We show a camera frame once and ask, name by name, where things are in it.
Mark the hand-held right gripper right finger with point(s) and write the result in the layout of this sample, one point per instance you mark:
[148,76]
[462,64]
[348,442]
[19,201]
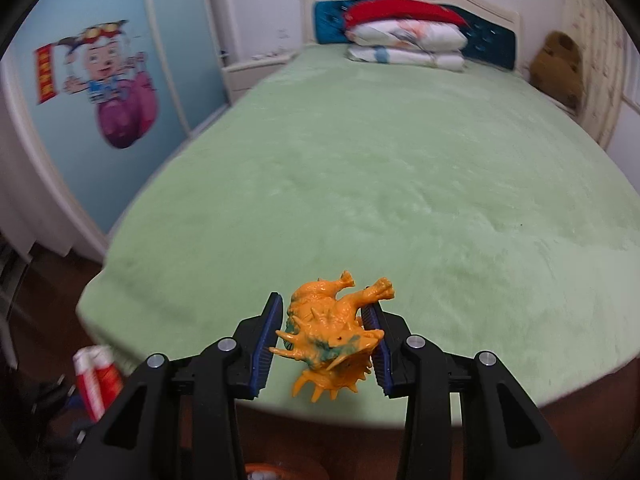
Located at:
[382,365]

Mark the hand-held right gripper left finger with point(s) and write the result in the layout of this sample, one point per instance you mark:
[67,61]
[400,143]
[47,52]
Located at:
[270,340]

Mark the orange dinosaur toy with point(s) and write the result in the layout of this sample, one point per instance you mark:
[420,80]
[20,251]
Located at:
[330,325]

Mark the orange round bin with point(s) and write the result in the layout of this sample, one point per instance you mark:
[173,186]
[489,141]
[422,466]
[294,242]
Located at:
[280,472]

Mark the red and white packet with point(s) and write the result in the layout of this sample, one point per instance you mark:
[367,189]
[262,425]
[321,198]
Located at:
[97,382]

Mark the green bed blanket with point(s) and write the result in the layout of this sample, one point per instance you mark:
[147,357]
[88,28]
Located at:
[400,185]

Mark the white nightstand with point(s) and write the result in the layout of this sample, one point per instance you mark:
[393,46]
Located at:
[250,75]

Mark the blue cartoon wardrobe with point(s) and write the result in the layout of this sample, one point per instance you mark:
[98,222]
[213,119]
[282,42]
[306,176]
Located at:
[75,135]

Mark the folded white printed quilt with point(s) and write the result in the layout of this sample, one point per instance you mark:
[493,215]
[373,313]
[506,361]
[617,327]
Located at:
[405,57]

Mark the cream headboard with blue padding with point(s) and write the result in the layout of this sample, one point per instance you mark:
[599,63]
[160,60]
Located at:
[327,25]

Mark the white printed pillow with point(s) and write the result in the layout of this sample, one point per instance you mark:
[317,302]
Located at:
[405,35]

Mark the brown plush toy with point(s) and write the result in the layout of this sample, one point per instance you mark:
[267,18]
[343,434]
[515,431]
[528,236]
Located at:
[557,70]

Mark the cream floral curtain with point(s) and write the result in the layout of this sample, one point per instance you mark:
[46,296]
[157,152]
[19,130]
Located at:
[597,60]

